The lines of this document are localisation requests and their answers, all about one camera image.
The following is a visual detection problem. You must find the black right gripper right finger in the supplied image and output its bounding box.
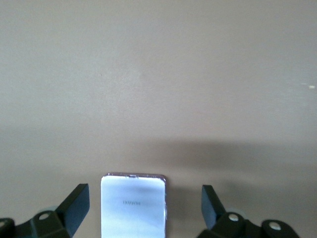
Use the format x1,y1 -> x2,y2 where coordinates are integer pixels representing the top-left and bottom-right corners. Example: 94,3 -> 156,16
201,184 -> 264,238

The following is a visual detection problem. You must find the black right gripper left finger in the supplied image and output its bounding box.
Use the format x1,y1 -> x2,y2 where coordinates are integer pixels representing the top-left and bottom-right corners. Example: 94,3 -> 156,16
13,183 -> 90,238

